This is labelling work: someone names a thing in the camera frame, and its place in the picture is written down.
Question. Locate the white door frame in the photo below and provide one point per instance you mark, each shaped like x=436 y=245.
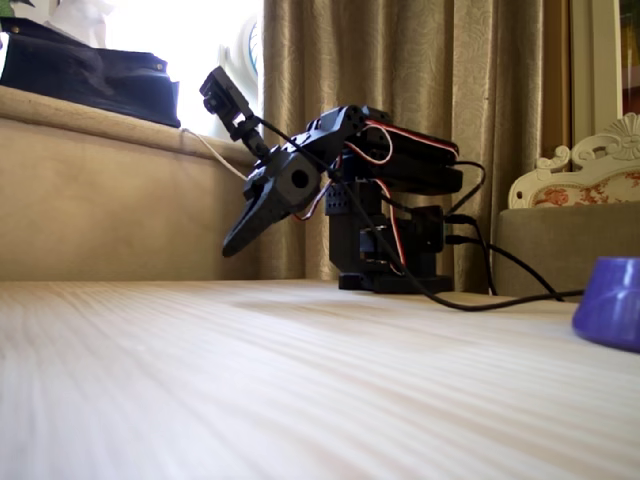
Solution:
x=595 y=60

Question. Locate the beige patterned curtain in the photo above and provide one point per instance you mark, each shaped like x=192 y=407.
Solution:
x=425 y=60

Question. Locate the black bag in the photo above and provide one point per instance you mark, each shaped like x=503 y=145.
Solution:
x=75 y=80

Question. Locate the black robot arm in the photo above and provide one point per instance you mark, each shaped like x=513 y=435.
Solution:
x=410 y=160

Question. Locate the ornate white floral chair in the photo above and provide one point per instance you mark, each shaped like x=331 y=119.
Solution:
x=590 y=160

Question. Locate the white figurine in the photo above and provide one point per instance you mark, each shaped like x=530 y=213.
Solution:
x=85 y=20

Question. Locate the olive upholstered armrest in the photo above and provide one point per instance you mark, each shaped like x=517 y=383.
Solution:
x=540 y=240

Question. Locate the white round fan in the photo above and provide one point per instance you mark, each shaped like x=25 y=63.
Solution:
x=247 y=45

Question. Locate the black gripper-mounted camera module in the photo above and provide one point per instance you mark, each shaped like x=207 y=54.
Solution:
x=225 y=97

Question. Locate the beige sofa back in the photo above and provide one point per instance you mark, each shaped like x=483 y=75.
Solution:
x=100 y=210

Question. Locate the purple plastic bowl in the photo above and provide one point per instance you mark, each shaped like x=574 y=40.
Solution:
x=610 y=310

